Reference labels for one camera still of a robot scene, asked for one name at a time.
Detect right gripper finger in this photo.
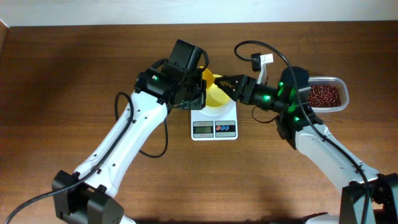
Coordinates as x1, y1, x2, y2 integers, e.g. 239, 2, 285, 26
217, 84, 243, 101
215, 75, 248, 87

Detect yellow measuring scoop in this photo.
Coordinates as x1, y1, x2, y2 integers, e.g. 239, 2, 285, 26
202, 68, 221, 93

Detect red beans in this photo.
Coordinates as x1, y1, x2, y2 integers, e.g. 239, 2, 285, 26
308, 85, 341, 108

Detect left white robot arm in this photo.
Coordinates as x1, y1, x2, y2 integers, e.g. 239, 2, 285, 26
52, 39, 209, 223

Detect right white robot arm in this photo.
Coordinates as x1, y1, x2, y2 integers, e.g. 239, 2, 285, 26
215, 67, 397, 223

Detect yellow plastic bowl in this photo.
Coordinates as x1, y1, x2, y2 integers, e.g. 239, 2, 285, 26
206, 89, 229, 108

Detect white digital kitchen scale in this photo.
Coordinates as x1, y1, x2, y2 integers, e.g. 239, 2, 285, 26
190, 100, 238, 141

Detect clear plastic food container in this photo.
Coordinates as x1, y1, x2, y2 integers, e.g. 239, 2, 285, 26
308, 77, 349, 113

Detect left black cable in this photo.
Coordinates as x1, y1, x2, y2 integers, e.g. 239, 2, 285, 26
2, 58, 210, 224

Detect black cable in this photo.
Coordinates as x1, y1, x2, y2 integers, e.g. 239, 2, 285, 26
2, 58, 210, 224
233, 40, 371, 224

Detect right black cable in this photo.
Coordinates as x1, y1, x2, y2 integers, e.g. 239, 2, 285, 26
233, 40, 371, 224

